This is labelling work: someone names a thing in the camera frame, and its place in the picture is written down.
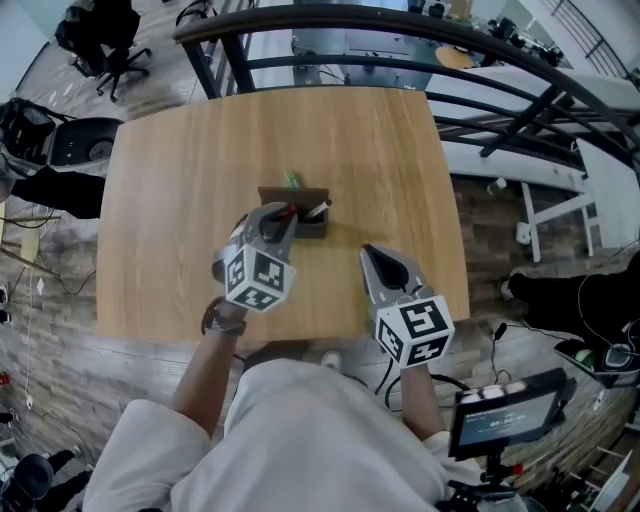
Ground person's white shirt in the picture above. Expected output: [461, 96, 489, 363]
[82, 358, 484, 512]

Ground round yellow side table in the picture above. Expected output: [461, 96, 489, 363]
[0, 213, 62, 277]

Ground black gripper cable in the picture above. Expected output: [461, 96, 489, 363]
[376, 355, 407, 412]

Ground black office chair with jackets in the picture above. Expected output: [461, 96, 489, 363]
[53, 0, 153, 102]

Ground round wooden table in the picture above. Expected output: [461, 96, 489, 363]
[434, 45, 477, 71]

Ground black monitor screen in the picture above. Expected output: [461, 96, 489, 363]
[446, 368, 577, 463]

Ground black monitor mount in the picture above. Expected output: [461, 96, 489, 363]
[446, 452, 527, 512]

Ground brown pen holder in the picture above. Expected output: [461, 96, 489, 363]
[256, 185, 332, 241]

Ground person's left forearm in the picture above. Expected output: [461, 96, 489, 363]
[172, 309, 250, 442]

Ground white floor cable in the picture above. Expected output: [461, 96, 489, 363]
[18, 267, 46, 412]

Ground dark beaded wristband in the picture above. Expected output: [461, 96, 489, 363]
[200, 295, 248, 337]

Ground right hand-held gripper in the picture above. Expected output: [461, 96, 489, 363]
[359, 243, 457, 370]

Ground white pen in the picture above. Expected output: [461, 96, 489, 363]
[304, 198, 334, 220]

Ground black staircase railing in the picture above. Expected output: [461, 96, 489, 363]
[547, 0, 640, 86]

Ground black curved metal railing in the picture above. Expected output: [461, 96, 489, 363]
[171, 3, 640, 169]

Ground white folding table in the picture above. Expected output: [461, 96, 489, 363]
[487, 135, 640, 265]

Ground black floor cable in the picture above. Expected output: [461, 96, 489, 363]
[47, 268, 99, 297]

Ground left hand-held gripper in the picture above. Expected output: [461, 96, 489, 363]
[212, 201, 300, 314]

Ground person's right forearm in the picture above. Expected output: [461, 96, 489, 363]
[398, 360, 447, 445]

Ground black oval panel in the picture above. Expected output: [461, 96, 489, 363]
[48, 116, 125, 169]

